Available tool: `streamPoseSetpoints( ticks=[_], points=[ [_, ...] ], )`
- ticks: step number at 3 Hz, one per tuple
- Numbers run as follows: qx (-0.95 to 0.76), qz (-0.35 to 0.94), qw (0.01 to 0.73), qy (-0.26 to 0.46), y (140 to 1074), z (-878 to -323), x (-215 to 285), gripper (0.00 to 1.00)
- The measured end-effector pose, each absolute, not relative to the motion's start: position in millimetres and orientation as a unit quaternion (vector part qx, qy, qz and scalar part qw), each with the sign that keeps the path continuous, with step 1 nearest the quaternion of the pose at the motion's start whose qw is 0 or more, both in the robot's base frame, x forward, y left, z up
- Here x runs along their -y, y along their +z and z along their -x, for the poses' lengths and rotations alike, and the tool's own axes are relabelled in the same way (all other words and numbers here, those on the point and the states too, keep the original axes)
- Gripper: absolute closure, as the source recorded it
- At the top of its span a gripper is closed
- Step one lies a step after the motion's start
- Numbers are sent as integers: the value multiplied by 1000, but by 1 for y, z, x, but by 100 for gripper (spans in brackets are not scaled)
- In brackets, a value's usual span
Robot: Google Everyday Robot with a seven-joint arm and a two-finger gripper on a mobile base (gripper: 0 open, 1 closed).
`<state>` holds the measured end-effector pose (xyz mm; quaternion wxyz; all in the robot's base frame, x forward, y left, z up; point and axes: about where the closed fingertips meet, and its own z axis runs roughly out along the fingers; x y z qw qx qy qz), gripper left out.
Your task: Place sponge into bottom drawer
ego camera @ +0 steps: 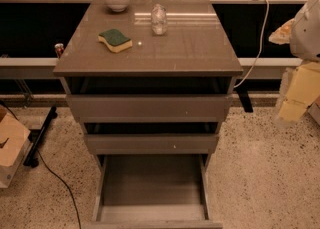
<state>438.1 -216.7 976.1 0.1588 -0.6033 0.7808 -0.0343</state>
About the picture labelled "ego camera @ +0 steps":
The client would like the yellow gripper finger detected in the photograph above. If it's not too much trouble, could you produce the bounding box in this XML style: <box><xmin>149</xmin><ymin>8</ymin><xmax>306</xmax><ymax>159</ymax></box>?
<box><xmin>268</xmin><ymin>19</ymin><xmax>294</xmax><ymax>45</ymax></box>
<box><xmin>276</xmin><ymin>62</ymin><xmax>320</xmax><ymax>123</ymax></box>

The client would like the green and yellow sponge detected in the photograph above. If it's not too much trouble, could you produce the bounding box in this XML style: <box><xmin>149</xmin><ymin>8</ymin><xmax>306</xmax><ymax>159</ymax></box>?
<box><xmin>98</xmin><ymin>29</ymin><xmax>132</xmax><ymax>53</ymax></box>

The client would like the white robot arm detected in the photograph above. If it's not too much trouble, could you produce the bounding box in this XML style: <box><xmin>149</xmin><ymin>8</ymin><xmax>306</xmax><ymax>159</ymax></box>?
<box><xmin>269</xmin><ymin>0</ymin><xmax>320</xmax><ymax>123</ymax></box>

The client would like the grey drawer cabinet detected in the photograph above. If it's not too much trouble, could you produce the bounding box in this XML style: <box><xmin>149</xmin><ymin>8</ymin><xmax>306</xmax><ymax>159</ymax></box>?
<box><xmin>52</xmin><ymin>0</ymin><xmax>244</xmax><ymax>174</ymax></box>

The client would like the grey top drawer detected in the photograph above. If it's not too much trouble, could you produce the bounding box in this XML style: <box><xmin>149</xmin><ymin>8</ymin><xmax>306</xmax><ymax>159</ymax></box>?
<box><xmin>66</xmin><ymin>95</ymin><xmax>232</xmax><ymax>123</ymax></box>

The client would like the grey open bottom drawer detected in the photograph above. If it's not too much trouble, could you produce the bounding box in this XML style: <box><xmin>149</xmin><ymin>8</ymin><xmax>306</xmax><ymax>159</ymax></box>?
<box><xmin>85</xmin><ymin>154</ymin><xmax>223</xmax><ymax>229</ymax></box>

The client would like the grey middle drawer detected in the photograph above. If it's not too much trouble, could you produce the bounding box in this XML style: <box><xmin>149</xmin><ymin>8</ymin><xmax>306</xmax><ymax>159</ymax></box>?
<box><xmin>84</xmin><ymin>134</ymin><xmax>219</xmax><ymax>154</ymax></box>

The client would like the cardboard box at right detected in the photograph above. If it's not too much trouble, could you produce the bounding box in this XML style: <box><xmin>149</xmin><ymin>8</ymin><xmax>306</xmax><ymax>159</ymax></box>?
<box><xmin>308</xmin><ymin>96</ymin><xmax>320</xmax><ymax>125</ymax></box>

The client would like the cardboard box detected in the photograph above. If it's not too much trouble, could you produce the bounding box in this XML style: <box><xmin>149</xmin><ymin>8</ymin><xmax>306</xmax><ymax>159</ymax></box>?
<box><xmin>308</xmin><ymin>96</ymin><xmax>320</xmax><ymax>125</ymax></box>
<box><xmin>0</xmin><ymin>106</ymin><xmax>30</xmax><ymax>188</ymax></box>

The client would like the clear glass jar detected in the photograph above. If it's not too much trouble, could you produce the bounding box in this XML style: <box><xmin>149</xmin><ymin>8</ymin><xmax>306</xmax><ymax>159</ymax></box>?
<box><xmin>151</xmin><ymin>4</ymin><xmax>167</xmax><ymax>35</ymax></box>

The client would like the red soda can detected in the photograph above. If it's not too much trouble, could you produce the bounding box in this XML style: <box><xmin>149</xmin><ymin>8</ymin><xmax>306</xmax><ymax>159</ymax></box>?
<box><xmin>54</xmin><ymin>43</ymin><xmax>64</xmax><ymax>58</ymax></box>

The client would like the black stand leg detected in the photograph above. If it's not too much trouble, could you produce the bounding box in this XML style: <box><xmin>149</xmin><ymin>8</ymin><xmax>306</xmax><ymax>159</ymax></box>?
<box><xmin>23</xmin><ymin>106</ymin><xmax>57</xmax><ymax>168</ymax></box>

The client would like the white cable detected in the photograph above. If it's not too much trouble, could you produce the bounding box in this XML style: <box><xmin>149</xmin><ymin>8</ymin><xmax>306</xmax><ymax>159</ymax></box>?
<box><xmin>233</xmin><ymin>0</ymin><xmax>270</xmax><ymax>89</ymax></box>

